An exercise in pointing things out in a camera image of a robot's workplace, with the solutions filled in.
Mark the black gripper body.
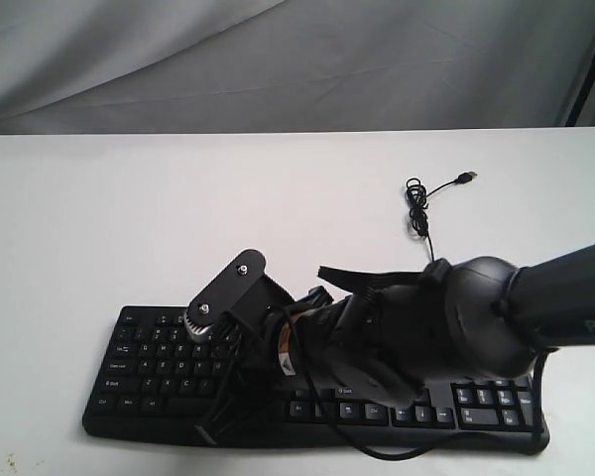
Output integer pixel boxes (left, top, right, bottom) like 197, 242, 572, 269
227, 285, 347, 387

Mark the black USB cable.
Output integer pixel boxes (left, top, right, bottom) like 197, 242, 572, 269
404, 171, 479, 263

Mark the black tripod stand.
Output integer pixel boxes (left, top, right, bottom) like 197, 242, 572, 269
563, 50, 595, 127

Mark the grey backdrop cloth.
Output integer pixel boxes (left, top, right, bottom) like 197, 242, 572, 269
0, 1, 595, 135

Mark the black acer keyboard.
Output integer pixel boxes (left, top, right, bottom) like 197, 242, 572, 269
82, 306, 549, 454

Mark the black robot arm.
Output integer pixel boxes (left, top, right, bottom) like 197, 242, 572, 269
184, 245, 595, 443

